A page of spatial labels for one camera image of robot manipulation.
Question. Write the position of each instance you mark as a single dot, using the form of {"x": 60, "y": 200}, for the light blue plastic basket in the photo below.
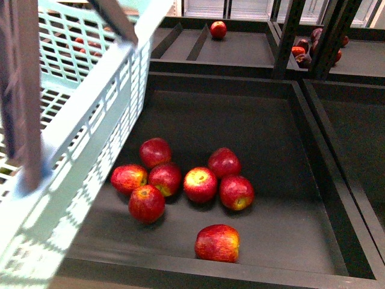
{"x": 93, "y": 65}

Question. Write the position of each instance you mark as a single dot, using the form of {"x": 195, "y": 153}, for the brown basket handle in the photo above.
{"x": 20, "y": 91}

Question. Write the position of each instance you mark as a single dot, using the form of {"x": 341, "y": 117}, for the red apple upper right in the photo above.
{"x": 224, "y": 162}

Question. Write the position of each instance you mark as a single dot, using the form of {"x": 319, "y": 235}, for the red apple top left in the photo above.
{"x": 154, "y": 152}

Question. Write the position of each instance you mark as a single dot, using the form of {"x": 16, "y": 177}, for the red yellow apple centre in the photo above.
{"x": 200, "y": 185}

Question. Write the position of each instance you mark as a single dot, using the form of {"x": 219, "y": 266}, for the red apple centre left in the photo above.
{"x": 166, "y": 178}

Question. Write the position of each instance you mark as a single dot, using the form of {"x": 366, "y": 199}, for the red apple lower left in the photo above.
{"x": 146, "y": 204}

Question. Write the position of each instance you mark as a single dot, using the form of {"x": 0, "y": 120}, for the red apple far left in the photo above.
{"x": 125, "y": 179}

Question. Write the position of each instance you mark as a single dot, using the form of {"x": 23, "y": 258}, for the red apple front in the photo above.
{"x": 218, "y": 242}

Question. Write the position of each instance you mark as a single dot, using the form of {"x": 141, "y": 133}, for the black back display tray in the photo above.
{"x": 249, "y": 49}

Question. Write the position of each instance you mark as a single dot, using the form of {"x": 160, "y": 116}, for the black display tray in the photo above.
{"x": 249, "y": 49}
{"x": 302, "y": 231}

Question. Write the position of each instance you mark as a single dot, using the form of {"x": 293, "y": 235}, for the red apple back tray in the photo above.
{"x": 218, "y": 30}

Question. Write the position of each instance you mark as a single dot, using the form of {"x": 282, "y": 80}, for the black front display tray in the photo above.
{"x": 302, "y": 231}

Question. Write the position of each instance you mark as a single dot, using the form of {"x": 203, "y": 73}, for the black shelf post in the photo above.
{"x": 292, "y": 21}

